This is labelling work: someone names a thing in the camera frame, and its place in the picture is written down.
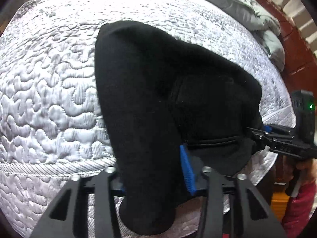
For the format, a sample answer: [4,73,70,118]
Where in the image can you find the black pants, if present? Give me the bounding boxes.
[95,21,263,235]

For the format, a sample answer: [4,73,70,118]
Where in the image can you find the red sleeve forearm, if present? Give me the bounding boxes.
[282,183,316,238]

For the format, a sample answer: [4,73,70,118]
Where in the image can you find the person's right hand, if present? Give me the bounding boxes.
[283,156,316,186]

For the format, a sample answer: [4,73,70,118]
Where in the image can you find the grey quilted mattress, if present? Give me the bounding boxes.
[1,0,296,237]

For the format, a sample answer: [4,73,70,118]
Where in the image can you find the green-grey comforter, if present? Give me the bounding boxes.
[206,0,285,71]

